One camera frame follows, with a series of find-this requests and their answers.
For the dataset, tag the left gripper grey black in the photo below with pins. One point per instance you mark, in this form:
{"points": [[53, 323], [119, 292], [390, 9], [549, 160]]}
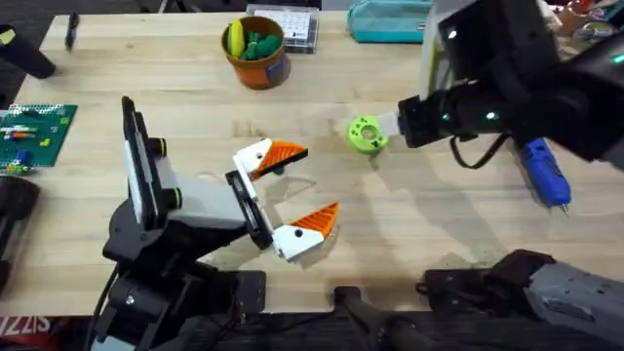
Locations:
{"points": [[209, 205]]}

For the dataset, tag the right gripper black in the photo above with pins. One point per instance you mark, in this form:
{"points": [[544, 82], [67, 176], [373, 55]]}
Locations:
{"points": [[463, 114]]}

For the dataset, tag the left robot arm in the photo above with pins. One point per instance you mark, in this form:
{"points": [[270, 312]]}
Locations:
{"points": [[146, 302]]}

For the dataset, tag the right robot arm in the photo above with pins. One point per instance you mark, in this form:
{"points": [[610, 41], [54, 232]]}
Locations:
{"points": [[575, 297]]}

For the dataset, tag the dark green vegetable toy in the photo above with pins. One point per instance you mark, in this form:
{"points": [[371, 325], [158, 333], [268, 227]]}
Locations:
{"points": [[278, 170]]}

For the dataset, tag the blue electric screwdriver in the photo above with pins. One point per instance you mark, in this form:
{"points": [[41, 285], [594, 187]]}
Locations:
{"points": [[543, 175]]}

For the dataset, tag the green disc with holes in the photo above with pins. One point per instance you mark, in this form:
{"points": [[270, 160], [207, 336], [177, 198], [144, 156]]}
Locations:
{"points": [[358, 141]]}

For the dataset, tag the right wrist upright black plate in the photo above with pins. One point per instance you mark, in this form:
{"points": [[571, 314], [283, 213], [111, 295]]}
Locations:
{"points": [[429, 58]]}

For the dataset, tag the wrist upright black plate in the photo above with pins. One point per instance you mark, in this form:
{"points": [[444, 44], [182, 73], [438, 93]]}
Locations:
{"points": [[429, 58], [141, 161]]}

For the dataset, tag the teal zip case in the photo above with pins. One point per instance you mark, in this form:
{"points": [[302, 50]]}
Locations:
{"points": [[385, 24]]}

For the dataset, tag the orange tub with toys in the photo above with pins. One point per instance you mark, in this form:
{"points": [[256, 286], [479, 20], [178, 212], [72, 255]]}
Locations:
{"points": [[258, 73]]}

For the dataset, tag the clear plastic box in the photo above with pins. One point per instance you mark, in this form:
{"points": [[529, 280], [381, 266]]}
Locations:
{"points": [[304, 24]]}

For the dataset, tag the black metal strut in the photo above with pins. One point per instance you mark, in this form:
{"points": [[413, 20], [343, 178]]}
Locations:
{"points": [[370, 312]]}

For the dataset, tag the left wrist upright black plate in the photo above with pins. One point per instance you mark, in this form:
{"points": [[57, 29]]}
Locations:
{"points": [[141, 161]]}

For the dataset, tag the heap of coloured items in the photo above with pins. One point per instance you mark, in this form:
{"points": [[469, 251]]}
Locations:
{"points": [[595, 29]]}

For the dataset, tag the green board with blocks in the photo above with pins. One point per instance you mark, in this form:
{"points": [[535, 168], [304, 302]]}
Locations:
{"points": [[49, 141]]}

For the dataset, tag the black pen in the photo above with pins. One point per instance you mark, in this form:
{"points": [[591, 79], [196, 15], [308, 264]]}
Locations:
{"points": [[72, 29]]}

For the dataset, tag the black device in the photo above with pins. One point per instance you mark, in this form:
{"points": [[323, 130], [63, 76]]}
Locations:
{"points": [[14, 205]]}

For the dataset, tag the black cylinder with yellow label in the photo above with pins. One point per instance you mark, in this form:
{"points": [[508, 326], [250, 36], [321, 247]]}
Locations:
{"points": [[29, 58]]}

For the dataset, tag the red printed box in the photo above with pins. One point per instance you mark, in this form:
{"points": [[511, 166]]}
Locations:
{"points": [[24, 336]]}

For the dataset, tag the black rail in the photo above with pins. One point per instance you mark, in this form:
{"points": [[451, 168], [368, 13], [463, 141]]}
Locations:
{"points": [[302, 334]]}

